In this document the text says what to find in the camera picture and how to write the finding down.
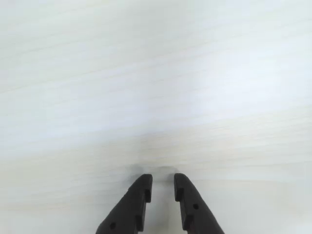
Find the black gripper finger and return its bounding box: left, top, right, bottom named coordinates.
left=95, top=174, right=154, bottom=234
left=174, top=173, right=225, bottom=234

